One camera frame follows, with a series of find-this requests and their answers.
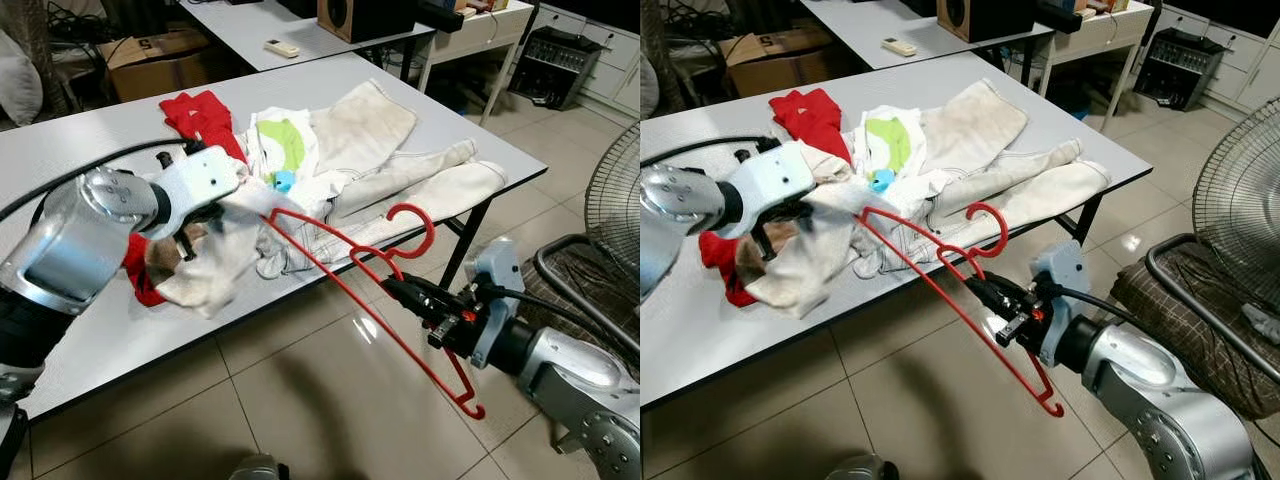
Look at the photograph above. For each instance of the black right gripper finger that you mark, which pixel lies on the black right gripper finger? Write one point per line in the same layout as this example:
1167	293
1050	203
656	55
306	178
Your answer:
415	308
410	289
988	287
992	307

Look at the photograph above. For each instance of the cream white cloth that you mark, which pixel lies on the cream white cloth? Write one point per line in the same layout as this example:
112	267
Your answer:
215	275
800	275

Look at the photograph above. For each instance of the red shirt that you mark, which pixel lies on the red shirt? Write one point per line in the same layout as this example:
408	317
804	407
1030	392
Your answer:
815	120
205	120

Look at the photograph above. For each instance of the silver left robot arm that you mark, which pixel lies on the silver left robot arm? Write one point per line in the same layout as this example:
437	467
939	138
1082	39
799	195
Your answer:
70	240
680	210

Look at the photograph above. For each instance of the cream white trousers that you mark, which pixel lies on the cream white trousers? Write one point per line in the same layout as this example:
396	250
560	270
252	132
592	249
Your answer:
1000	190
400	190

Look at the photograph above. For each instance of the brown checked cushion chair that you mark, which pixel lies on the brown checked cushion chair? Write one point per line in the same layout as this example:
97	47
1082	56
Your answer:
1200	320
580	290

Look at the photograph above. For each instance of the white shirt green print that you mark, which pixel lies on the white shirt green print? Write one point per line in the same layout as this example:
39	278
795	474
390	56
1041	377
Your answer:
900	140
288	140

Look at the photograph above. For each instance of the brown cardboard box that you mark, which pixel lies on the brown cardboard box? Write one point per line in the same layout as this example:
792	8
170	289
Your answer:
775	68
155	70

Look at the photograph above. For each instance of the white pillow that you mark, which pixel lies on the white pillow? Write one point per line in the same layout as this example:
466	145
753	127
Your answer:
647	92
18	80

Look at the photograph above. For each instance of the white remote control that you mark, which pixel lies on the white remote control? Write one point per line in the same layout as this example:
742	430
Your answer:
282	48
900	46

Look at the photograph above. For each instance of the dark grey robot leg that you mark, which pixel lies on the dark grey robot leg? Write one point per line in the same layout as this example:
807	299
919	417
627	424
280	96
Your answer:
258	470
862	470

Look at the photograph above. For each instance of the white low cabinet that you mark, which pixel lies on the white low cabinet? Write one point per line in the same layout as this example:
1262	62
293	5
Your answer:
1250	70
620	60

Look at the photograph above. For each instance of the white drawer desk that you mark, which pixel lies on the white drawer desk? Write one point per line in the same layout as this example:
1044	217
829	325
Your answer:
1100	35
480	35

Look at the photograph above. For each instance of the black audio mixer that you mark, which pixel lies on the black audio mixer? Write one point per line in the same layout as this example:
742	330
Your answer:
1180	65
555	65

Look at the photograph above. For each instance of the brown wooden speaker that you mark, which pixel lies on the brown wooden speaker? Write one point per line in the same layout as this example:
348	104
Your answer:
985	20
365	20

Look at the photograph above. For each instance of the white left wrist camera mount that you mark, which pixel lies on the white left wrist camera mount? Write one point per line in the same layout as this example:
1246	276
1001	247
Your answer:
200	180
790	180

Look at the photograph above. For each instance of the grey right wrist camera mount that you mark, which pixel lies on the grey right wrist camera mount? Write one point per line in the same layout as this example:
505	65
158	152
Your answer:
497	290
1065	290

